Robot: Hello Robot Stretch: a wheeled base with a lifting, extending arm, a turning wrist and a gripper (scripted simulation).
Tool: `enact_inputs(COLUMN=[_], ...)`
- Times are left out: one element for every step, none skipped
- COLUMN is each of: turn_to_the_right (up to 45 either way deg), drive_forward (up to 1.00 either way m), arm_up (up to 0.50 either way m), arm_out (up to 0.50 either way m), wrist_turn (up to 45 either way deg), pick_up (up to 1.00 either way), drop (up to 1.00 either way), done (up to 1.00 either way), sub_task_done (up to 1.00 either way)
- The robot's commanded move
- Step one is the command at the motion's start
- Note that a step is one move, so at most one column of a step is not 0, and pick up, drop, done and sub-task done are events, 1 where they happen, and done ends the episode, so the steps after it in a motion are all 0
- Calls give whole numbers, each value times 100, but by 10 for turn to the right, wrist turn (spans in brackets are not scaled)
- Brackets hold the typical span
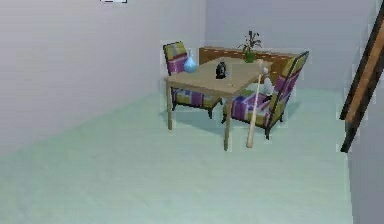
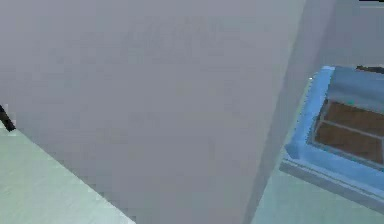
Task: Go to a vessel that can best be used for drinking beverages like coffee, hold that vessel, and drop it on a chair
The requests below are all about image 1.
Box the multicoloured patchwork chair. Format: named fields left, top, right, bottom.
left=162, top=41, right=224, bottom=120
left=221, top=50, right=310, bottom=141

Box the light wooden table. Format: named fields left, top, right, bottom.
left=164, top=56, right=274, bottom=152

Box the blue glass vase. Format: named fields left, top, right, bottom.
left=183, top=49, right=198, bottom=74

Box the wooden baseball bat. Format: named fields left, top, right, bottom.
left=245, top=59, right=264, bottom=149

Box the white statuette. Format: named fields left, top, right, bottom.
left=261, top=66, right=275, bottom=98

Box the green potted house plant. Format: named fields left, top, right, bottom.
left=237, top=30, right=263, bottom=64

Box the brown wooden sideboard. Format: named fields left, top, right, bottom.
left=198, top=46, right=301, bottom=86

